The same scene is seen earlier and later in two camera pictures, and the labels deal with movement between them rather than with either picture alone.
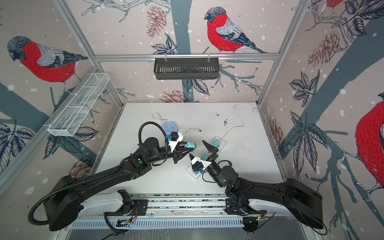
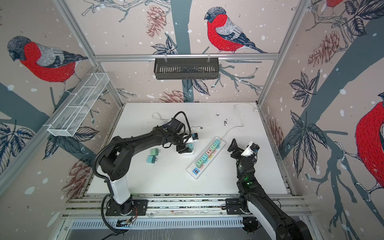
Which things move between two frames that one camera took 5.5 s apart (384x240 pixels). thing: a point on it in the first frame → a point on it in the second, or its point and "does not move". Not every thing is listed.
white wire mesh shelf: x=69 y=118 does not move
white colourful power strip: x=218 y=143 does not move
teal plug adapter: x=204 y=157 does not move
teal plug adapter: x=216 y=143 does not move
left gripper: x=178 y=154 → x=183 y=134
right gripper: x=213 y=149 → x=236 y=148
